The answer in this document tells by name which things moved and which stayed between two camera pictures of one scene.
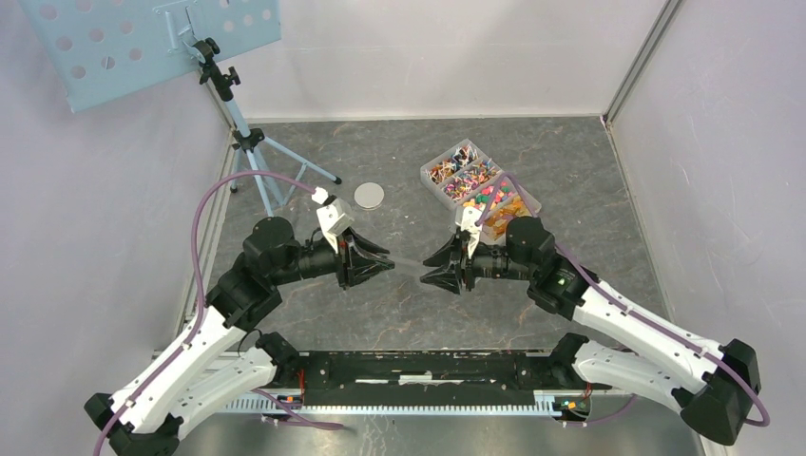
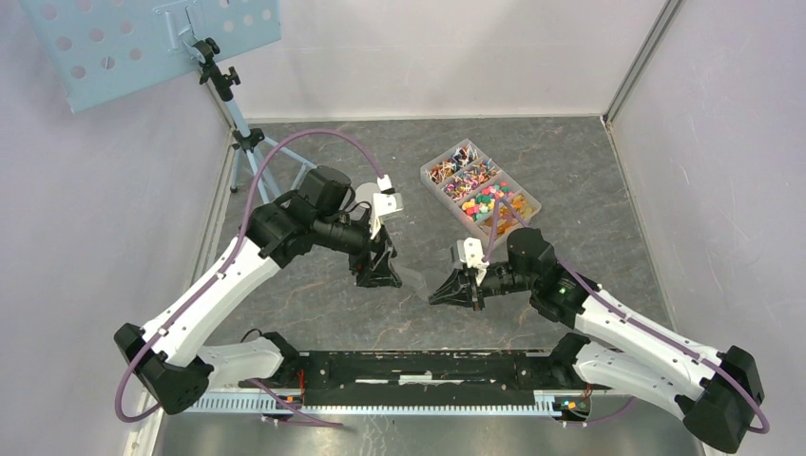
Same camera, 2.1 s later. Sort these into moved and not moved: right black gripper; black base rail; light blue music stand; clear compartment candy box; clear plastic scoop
Moved: clear plastic scoop; right black gripper
Not moved: light blue music stand; clear compartment candy box; black base rail
